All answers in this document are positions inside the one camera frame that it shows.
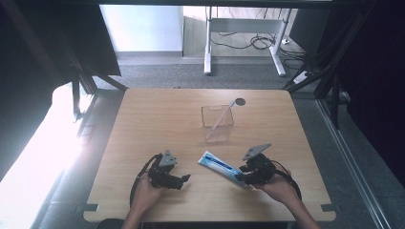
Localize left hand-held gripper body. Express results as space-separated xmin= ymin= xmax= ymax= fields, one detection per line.
xmin=147 ymin=149 xmax=180 ymax=190

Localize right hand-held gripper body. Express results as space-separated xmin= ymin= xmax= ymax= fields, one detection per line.
xmin=240 ymin=142 xmax=278 ymax=187

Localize blue white toothpaste tube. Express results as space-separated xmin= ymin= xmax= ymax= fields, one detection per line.
xmin=197 ymin=150 xmax=248 ymax=188

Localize clear plastic box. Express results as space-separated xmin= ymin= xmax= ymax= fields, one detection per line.
xmin=201 ymin=104 xmax=235 ymax=144

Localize pink toothbrush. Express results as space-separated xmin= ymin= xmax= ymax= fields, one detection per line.
xmin=205 ymin=98 xmax=238 ymax=141

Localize person's left hand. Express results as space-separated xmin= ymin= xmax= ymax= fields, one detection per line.
xmin=131 ymin=173 xmax=167 ymax=218

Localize person's right hand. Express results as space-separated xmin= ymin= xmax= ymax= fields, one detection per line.
xmin=253 ymin=171 xmax=293 ymax=206

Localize white power strip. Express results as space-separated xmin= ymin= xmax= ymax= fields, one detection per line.
xmin=292 ymin=70 xmax=312 ymax=86

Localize dark curtain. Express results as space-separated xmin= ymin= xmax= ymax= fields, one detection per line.
xmin=318 ymin=0 xmax=405 ymax=187
xmin=0 ymin=0 xmax=122 ymax=180

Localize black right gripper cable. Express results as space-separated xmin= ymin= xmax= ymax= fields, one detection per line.
xmin=269 ymin=159 xmax=303 ymax=202

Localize aluminium floor rail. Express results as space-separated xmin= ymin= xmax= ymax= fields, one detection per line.
xmin=317 ymin=98 xmax=392 ymax=229

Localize black metal frame strut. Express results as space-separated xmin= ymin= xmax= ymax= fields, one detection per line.
xmin=47 ymin=0 xmax=129 ymax=122
xmin=282 ymin=0 xmax=378 ymax=130

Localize black floor cables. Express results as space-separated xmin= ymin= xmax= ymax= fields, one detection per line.
xmin=209 ymin=30 xmax=308 ymax=71

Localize white desk frame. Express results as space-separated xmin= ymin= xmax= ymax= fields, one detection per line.
xmin=203 ymin=5 xmax=292 ymax=77

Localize white wall panel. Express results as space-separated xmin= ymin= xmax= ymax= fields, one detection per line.
xmin=99 ymin=4 xmax=184 ymax=52

